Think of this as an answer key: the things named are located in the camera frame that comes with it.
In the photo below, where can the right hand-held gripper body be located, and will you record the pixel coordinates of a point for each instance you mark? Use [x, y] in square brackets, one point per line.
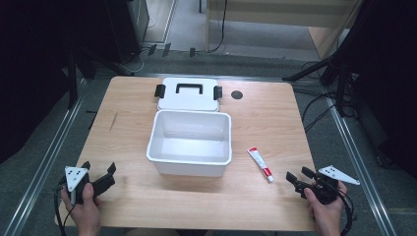
[326, 191]

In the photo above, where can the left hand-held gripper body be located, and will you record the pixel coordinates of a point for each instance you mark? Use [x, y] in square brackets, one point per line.
[76, 178]

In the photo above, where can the white and red ointment tube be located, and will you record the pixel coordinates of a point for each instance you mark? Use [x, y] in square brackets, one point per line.
[260, 163]

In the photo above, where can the white plastic storage box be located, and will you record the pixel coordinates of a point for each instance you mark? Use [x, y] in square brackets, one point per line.
[190, 147]

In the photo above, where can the person's right hand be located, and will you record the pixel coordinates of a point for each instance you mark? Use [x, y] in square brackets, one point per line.
[327, 213]

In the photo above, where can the person's left hand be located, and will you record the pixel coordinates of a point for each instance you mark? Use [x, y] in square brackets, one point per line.
[85, 211]

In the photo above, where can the black tripod stand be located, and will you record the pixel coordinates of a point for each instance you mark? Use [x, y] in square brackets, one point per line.
[72, 82]
[341, 75]

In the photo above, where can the round dark table grommet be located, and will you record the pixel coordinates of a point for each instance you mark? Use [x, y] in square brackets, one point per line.
[236, 95]

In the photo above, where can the dark curtain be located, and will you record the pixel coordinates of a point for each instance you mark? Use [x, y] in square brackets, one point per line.
[390, 82]

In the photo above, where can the black cabinet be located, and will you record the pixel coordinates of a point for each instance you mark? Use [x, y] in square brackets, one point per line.
[126, 29]

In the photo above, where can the light wooden platform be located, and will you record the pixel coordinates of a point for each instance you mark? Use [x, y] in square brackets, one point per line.
[278, 13]

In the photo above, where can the metal floor rail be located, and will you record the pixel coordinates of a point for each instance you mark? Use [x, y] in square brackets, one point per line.
[357, 164]
[46, 164]

